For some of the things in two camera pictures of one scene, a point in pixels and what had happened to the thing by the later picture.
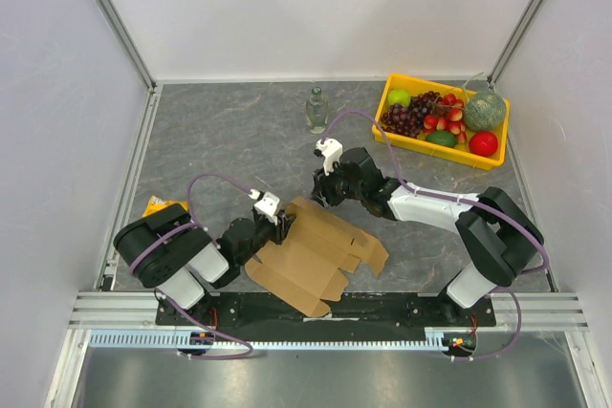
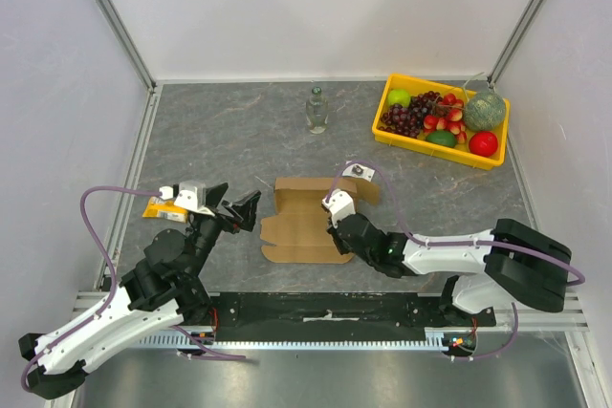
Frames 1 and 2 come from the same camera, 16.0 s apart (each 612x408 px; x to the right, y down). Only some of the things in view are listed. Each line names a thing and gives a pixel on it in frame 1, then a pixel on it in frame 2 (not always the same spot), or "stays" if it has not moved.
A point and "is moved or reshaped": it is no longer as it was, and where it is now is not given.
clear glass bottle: x=316 y=112 stays
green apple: x=399 y=96 stays
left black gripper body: x=270 y=231 -> x=226 y=221
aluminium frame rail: x=130 y=310 stays
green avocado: x=442 y=137 stays
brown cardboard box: x=305 y=269 is moved or reshaped
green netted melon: x=484 y=110 stays
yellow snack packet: x=157 y=204 stays
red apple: x=483 y=143 stays
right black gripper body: x=324 y=186 -> x=338 y=232
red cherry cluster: x=448 y=118 stays
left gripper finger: x=289 y=219 -> x=214 y=193
